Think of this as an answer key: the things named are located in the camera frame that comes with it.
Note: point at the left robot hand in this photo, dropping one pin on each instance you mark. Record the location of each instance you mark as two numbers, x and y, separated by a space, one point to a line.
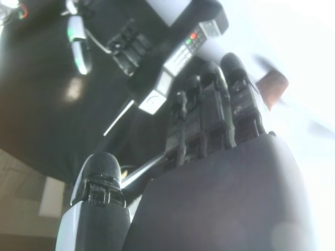
222 204

